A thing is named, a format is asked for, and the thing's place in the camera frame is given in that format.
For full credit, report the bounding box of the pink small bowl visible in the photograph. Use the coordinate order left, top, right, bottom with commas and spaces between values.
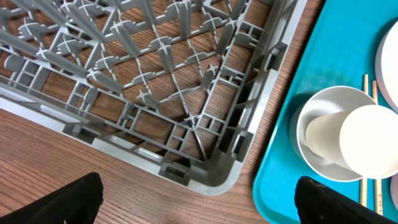
390, 174, 398, 210

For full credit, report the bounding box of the grey bowl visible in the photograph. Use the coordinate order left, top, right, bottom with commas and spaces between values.
289, 86, 376, 182

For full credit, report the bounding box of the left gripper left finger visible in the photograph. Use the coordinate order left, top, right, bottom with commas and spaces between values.
1, 172, 104, 224

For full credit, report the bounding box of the large white round plate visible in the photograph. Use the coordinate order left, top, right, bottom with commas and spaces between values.
374, 22, 397, 112

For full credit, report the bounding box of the white paper cup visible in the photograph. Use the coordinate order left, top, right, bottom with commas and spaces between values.
305, 105, 397, 179

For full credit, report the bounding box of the grey plastic dish rack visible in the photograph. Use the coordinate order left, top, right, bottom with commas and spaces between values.
1, 0, 306, 195

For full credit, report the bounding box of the wooden chopstick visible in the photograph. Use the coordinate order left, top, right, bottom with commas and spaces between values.
359, 74, 369, 207
372, 80, 383, 215

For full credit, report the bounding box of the teal plastic serving tray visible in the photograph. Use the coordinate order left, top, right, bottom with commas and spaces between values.
253, 0, 397, 223

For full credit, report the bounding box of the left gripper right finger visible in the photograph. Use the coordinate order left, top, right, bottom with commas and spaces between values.
294, 176, 395, 224

